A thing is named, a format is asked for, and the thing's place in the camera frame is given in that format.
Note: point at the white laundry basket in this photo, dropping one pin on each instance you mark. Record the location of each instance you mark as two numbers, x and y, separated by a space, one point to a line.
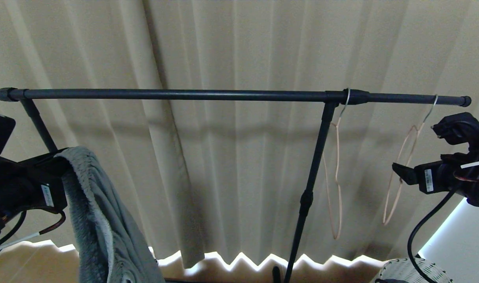
412 272

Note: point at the black clothes rack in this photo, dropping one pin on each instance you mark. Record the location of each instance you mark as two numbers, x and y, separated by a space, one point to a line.
184 94

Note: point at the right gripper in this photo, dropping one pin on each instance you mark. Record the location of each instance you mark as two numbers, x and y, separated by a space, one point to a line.
444 177

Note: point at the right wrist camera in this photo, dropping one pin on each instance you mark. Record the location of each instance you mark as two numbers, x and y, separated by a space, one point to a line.
459 129

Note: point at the pink clothes hanger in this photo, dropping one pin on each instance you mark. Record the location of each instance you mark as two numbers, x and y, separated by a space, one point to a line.
337 149
430 112

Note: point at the beige curtain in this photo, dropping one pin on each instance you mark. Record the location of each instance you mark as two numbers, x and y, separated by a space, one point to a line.
243 47

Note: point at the pale grey shorts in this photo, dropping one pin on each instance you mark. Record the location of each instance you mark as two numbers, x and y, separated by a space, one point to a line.
98 220

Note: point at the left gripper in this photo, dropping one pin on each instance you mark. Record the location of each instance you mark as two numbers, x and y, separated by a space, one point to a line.
19 192

